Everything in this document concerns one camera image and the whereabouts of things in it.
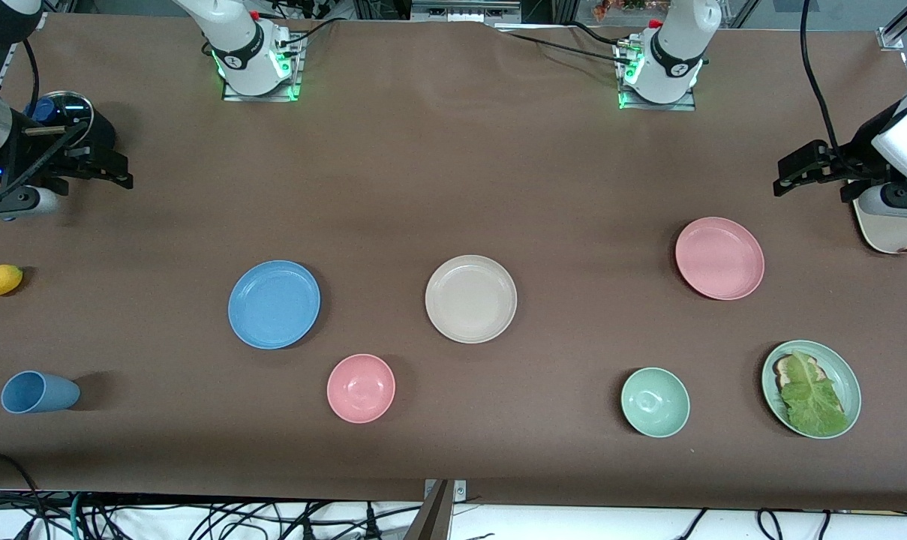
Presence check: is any pink shallow plate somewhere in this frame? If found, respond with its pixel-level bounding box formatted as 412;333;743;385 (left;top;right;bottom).
674;217;766;302

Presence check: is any blue shallow plate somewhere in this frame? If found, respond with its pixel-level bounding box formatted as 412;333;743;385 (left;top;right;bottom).
227;259;322;350

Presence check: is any toasted bread slice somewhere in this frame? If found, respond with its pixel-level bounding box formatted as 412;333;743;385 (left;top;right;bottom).
772;355;821;391

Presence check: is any green shallow plate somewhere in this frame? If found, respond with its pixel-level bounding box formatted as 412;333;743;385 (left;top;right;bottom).
761;340;863;440

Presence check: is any green lettuce leaf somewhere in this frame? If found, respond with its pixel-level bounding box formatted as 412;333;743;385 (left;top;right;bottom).
779;349;850;437

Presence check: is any blue cup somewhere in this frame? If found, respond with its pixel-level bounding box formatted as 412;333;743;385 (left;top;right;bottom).
1;370;81;415

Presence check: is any green bowl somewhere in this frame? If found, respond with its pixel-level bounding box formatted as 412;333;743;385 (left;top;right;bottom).
620;367;691;439

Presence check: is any pink bowl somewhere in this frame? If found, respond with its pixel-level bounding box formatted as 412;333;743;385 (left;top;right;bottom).
326;353;396;425

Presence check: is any beige shallow plate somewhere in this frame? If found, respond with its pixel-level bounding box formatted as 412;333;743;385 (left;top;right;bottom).
425;254;518;345

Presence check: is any grey power strip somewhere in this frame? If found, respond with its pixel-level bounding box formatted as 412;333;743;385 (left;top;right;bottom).
410;0;521;22

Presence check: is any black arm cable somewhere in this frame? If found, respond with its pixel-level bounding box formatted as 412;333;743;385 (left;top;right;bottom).
18;37;41;121
800;0;848;162

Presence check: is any aluminium frame profile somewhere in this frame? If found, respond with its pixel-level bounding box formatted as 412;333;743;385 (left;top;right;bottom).
877;0;907;52

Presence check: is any black base cable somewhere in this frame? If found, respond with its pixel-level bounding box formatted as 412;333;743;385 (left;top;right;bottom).
277;16;353;47
496;28;638;67

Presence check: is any dark camera pole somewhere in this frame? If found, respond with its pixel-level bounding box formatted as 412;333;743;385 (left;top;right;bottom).
412;480;454;540

